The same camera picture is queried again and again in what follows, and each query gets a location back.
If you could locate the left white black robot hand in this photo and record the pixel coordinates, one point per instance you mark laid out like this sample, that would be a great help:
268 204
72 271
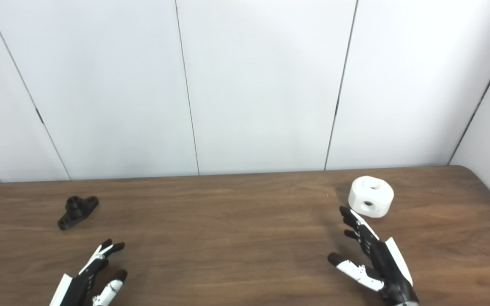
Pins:
75 289

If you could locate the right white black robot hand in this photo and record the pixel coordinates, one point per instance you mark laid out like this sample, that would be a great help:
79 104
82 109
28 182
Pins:
383 259

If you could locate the round white plastic piece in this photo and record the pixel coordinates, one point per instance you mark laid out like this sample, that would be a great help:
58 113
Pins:
374 193

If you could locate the black flanged holder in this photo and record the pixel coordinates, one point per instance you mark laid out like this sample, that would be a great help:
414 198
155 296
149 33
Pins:
76 211

